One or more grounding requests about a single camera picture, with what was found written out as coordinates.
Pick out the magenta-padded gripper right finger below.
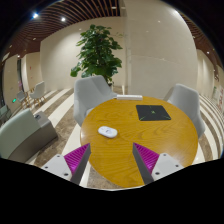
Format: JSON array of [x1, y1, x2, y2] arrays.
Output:
[[132, 142, 185, 186]]

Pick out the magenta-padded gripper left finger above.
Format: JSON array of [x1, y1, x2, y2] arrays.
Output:
[[41, 143, 92, 186]]

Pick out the white printed computer mouse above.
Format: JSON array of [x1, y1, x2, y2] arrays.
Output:
[[97, 125, 119, 139]]

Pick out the black square mouse pad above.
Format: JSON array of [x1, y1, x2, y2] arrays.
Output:
[[135, 104, 172, 122]]

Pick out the grey shell chair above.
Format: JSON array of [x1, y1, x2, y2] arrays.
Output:
[[163, 83, 207, 139], [73, 75, 118, 127]]

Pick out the white power strip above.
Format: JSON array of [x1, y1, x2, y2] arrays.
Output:
[[116, 94, 144, 101]]

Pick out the small grey wooden-legged chair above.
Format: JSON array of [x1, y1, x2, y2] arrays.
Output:
[[29, 80, 47, 107], [16, 90, 29, 109]]

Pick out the large green potted plant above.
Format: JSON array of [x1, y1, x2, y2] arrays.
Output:
[[69, 24, 124, 86]]

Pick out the ceiling spot lights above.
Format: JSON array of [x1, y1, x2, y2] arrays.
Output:
[[6, 4, 214, 56]]

